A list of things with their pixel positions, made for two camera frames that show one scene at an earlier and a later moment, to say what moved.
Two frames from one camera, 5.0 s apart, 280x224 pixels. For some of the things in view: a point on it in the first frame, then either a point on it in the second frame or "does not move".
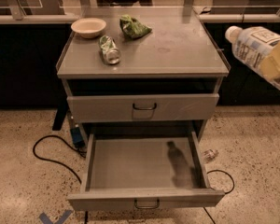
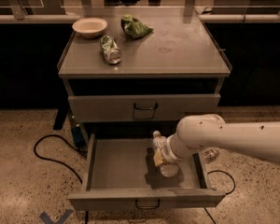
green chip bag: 133,27 does not move
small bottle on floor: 210,154 does not move
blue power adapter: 77,136 does not move
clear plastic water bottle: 251,46 to 171,170
